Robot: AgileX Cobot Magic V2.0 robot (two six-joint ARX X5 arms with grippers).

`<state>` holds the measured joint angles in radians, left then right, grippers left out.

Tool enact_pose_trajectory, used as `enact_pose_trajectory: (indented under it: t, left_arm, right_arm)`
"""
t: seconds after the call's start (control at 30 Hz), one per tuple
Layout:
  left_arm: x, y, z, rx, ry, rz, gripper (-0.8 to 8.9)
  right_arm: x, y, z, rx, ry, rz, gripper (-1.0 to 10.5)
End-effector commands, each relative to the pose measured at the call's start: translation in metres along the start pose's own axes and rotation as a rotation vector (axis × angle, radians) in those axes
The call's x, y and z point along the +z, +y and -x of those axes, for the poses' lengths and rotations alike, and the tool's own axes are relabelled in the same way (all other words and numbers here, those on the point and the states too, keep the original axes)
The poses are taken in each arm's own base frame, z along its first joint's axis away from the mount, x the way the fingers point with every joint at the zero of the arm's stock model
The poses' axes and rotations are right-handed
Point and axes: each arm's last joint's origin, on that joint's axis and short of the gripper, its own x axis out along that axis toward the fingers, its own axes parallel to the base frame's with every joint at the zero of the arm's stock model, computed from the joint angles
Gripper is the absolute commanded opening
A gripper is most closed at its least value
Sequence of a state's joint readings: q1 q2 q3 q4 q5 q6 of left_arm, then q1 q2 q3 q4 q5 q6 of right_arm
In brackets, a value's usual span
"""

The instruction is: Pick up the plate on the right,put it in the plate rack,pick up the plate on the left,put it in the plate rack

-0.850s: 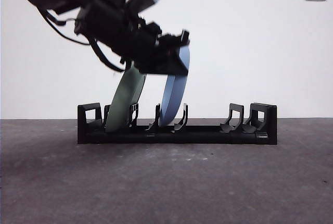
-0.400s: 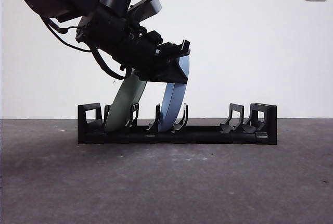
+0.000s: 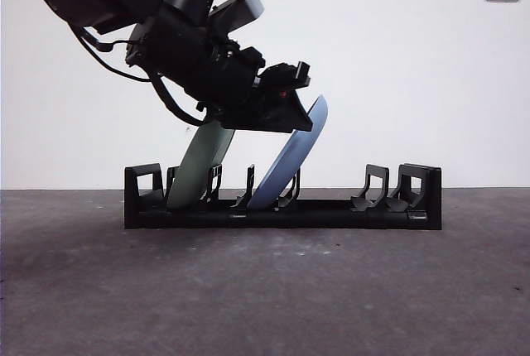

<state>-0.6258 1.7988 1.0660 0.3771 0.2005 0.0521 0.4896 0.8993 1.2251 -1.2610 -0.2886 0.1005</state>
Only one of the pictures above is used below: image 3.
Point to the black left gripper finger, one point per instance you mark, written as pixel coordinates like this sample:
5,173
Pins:
294,118

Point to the blue round plate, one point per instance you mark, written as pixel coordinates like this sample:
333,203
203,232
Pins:
281,165

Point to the green round plate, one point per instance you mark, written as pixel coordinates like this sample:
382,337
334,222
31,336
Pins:
194,174

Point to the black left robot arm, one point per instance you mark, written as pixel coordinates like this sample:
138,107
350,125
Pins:
174,54

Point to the black plate rack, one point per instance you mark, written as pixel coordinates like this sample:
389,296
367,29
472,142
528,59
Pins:
434,194

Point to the pale grey camera box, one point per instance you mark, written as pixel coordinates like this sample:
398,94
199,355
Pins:
244,6

